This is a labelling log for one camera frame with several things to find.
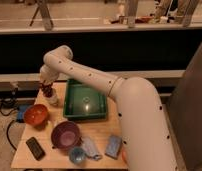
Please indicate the blue sponge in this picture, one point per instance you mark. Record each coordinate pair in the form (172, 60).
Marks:
(113, 147)

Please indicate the green plastic bin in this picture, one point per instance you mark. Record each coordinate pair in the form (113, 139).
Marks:
(83, 103)

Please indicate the red bowl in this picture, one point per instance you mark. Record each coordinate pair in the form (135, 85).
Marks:
(36, 115)

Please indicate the purple bowl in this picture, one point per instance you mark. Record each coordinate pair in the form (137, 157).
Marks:
(65, 135)

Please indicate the blue box on floor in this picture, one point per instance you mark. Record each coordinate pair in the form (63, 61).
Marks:
(21, 111)

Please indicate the orange fruit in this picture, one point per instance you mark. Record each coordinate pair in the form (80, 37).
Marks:
(124, 156)

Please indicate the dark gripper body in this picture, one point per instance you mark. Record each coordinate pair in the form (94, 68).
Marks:
(46, 88)

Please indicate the small blue cup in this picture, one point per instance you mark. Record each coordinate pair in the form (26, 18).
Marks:
(76, 155)

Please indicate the black remote control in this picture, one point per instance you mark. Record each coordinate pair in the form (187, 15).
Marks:
(35, 148)

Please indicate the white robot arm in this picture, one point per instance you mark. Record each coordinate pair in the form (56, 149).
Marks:
(144, 128)

